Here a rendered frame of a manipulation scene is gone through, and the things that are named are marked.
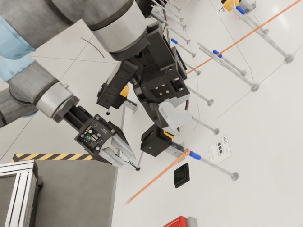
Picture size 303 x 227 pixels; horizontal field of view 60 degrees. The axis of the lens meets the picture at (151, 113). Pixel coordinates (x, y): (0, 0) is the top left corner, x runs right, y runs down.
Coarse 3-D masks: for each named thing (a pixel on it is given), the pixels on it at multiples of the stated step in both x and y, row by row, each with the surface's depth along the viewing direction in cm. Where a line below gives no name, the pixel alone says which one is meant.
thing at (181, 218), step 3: (180, 216) 43; (174, 219) 44; (177, 219) 44; (180, 219) 43; (183, 219) 43; (171, 222) 44; (174, 222) 44; (177, 222) 43; (180, 222) 43; (183, 222) 43; (165, 225) 45; (168, 225) 45; (171, 225) 44; (174, 225) 43; (177, 225) 43; (180, 225) 42; (183, 225) 42; (186, 225) 43
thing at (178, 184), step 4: (184, 164) 53; (180, 168) 54; (184, 168) 53; (188, 168) 53; (176, 172) 54; (180, 172) 53; (184, 172) 52; (188, 172) 52; (176, 176) 54; (180, 176) 52; (184, 176) 51; (188, 176) 51; (176, 180) 53; (180, 180) 52; (184, 180) 51; (188, 180) 51; (176, 184) 53; (180, 184) 52
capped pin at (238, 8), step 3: (237, 6) 49; (237, 9) 49; (240, 9) 49; (240, 12) 50; (243, 12) 50; (246, 15) 50; (249, 18) 51; (252, 21) 51; (255, 24) 51; (261, 27) 52; (261, 30) 52; (264, 30) 52; (267, 30) 52; (264, 33) 52
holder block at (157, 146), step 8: (152, 128) 54; (144, 136) 56; (152, 136) 52; (160, 136) 52; (144, 144) 54; (152, 144) 53; (160, 144) 53; (168, 144) 53; (152, 152) 55; (160, 152) 55
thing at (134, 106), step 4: (120, 96) 89; (116, 100) 90; (120, 100) 90; (124, 100) 90; (128, 100) 94; (112, 104) 92; (116, 104) 92; (120, 104) 92; (124, 104) 93; (128, 104) 93; (132, 104) 93; (136, 104) 95; (116, 108) 93; (132, 108) 94; (136, 108) 94; (108, 112) 97
